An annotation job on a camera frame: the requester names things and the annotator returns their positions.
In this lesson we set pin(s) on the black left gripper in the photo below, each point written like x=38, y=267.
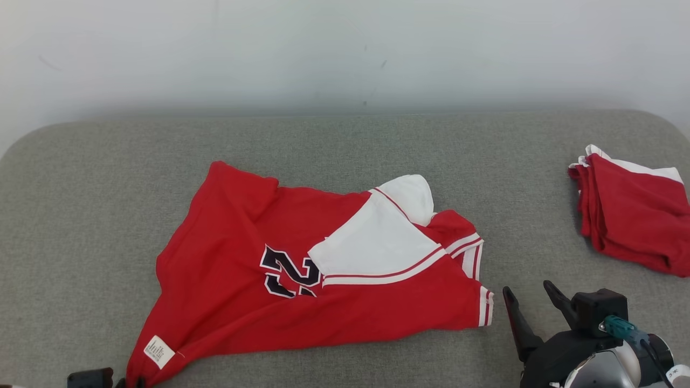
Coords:
x=90, y=379

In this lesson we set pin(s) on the red jersey with black number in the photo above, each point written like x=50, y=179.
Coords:
x=242, y=291

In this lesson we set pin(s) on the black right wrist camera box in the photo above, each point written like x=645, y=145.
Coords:
x=598, y=310

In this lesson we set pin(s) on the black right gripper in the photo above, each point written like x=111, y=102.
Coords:
x=555, y=355

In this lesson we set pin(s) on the grey fabric sofa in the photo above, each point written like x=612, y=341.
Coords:
x=345, y=151

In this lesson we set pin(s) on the red shorts with white band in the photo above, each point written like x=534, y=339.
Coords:
x=636, y=215

